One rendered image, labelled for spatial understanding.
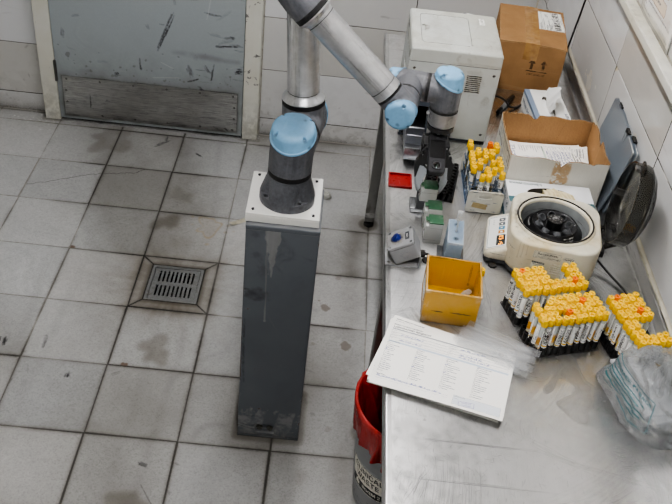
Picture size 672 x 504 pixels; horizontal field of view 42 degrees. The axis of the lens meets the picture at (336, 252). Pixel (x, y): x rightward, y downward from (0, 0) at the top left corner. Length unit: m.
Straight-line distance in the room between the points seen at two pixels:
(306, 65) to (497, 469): 1.10
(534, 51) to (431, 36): 0.50
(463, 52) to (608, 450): 1.25
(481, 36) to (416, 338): 1.09
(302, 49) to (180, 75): 1.97
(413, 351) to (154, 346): 1.42
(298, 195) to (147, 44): 1.97
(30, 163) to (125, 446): 1.67
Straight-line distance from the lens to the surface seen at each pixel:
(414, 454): 1.84
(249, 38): 4.05
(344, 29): 2.10
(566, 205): 2.41
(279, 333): 2.58
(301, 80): 2.30
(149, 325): 3.30
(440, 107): 2.28
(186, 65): 4.16
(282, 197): 2.31
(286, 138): 2.23
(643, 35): 2.58
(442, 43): 2.68
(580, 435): 1.97
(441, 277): 2.18
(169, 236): 3.69
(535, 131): 2.74
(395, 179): 2.56
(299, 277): 2.43
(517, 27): 3.17
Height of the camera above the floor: 2.30
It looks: 39 degrees down
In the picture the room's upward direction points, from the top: 7 degrees clockwise
